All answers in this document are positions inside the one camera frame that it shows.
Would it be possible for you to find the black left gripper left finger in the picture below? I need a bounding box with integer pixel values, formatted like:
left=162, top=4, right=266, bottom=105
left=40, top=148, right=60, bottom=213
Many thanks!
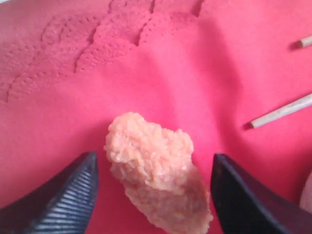
left=0, top=152, right=98, bottom=234

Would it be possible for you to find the wooden chopstick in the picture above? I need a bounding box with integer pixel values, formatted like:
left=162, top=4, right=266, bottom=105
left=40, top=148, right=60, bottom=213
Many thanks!
left=250, top=94, right=312, bottom=128
left=295, top=35, right=312, bottom=48

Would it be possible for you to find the white ceramic bowl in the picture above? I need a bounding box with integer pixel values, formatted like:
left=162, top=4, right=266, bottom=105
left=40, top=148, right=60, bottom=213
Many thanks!
left=299, top=173, right=312, bottom=213

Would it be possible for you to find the lower wooden chopstick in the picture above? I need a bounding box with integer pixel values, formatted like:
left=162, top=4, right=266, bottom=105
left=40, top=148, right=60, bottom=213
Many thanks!
left=250, top=94, right=312, bottom=128

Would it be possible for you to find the red scalloped table cloth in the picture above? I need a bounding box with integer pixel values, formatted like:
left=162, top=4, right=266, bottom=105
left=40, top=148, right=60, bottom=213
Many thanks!
left=0, top=0, right=312, bottom=234

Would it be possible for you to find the upper wooden chopstick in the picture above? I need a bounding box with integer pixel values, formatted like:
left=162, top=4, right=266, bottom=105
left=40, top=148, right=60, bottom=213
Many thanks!
left=295, top=35, right=312, bottom=48

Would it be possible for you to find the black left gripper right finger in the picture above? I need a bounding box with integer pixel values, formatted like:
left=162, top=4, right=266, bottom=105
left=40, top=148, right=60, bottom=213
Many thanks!
left=210, top=154, right=312, bottom=234

